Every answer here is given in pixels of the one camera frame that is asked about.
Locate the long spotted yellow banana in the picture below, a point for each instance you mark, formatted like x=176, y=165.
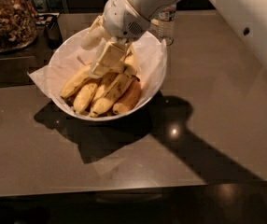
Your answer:
x=118, y=87

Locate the white paper liner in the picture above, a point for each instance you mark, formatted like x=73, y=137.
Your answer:
x=68, y=50

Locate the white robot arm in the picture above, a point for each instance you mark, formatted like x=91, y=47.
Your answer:
x=248, y=18

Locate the orange-tinted right banana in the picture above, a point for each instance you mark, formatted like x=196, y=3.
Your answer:
x=128, y=100

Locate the dark box on counter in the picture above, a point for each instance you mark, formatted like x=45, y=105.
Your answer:
x=53, y=32

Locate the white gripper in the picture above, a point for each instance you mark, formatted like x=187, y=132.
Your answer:
x=120, y=18

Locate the glass jar of nuts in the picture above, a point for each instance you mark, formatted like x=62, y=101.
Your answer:
x=17, y=25

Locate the clear plastic water bottle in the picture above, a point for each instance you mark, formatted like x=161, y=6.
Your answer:
x=166, y=24

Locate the white bowl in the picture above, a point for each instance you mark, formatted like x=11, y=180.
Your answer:
x=149, y=78

